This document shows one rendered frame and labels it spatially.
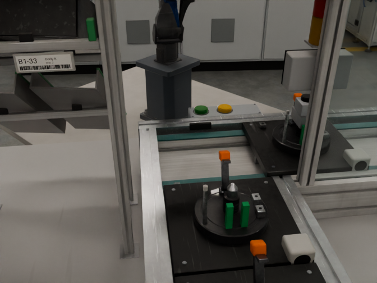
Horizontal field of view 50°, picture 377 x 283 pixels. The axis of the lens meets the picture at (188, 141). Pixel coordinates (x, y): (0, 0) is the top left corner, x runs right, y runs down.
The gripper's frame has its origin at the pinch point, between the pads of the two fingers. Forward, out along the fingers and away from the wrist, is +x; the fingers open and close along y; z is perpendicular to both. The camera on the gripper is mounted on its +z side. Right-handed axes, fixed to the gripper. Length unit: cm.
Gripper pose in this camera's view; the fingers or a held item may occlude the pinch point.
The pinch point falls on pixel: (179, 13)
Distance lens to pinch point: 105.5
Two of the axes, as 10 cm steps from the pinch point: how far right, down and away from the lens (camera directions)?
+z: 1.2, 5.0, -8.6
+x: 0.0, 8.6, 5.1
